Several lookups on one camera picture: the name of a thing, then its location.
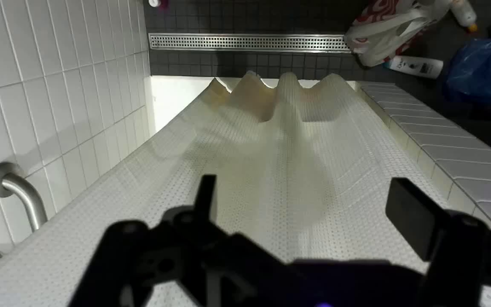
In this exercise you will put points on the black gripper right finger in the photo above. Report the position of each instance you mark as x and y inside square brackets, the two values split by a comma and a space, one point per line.
[467, 256]

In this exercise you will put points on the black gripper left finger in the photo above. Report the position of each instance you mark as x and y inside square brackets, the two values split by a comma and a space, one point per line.
[160, 261]

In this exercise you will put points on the white shower curtain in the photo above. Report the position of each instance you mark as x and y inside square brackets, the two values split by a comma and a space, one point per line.
[289, 171]

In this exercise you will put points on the long metal grab bar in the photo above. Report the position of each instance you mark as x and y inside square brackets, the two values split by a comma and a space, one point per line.
[20, 189]

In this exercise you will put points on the blue plastic bag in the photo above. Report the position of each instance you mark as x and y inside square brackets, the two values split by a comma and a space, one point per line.
[484, 70]

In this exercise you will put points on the white plastic bottle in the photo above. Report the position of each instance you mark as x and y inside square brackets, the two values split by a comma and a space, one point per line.
[414, 65]

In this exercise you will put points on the linear metal floor drain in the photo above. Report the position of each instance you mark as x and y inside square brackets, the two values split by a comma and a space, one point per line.
[245, 43]

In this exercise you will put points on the white and red plastic bag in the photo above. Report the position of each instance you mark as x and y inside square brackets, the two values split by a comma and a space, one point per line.
[387, 27]

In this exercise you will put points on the bottle with orange cap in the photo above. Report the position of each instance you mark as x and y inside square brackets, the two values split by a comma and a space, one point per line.
[463, 14]

